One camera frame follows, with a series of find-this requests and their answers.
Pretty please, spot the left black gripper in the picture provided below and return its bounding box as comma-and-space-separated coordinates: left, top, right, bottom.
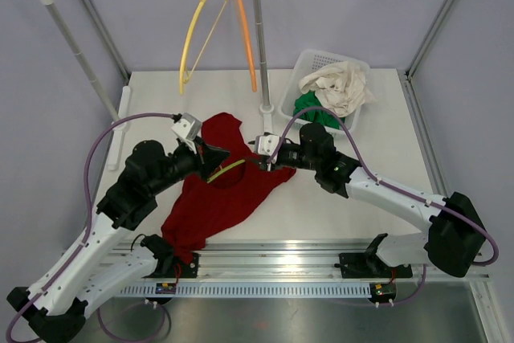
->
149, 136, 230, 196

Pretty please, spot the green hanger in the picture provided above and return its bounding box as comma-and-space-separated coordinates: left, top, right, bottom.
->
206, 159, 246, 183

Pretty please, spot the red t shirt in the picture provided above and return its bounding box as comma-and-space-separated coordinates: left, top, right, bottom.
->
161, 112, 296, 264

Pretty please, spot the green t shirt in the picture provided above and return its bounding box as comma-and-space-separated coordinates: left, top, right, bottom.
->
293, 92, 340, 129

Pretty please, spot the white t shirt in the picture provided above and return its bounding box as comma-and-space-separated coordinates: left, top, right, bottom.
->
298, 60, 377, 117

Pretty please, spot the orange hanger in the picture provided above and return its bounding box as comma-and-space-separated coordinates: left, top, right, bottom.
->
232, 0, 258, 92

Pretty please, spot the yellow hanger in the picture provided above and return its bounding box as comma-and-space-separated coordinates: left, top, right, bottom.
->
178, 0, 230, 96

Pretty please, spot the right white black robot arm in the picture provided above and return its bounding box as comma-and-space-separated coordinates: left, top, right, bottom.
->
251, 123, 486, 279

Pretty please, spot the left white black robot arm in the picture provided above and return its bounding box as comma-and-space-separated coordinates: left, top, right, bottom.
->
7, 138, 230, 342

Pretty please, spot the white plastic basket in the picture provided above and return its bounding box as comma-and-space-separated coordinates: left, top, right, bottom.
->
278, 49, 375, 132

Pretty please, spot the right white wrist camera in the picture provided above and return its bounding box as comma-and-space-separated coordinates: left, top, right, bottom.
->
255, 133, 280, 157

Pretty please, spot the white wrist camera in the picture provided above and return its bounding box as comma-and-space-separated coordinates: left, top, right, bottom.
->
255, 133, 280, 157
171, 113, 202, 153

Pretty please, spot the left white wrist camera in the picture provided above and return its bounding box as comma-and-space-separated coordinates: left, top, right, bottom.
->
171, 113, 202, 153

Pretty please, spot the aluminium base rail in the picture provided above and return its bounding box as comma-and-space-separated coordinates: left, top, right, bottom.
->
54, 238, 492, 300

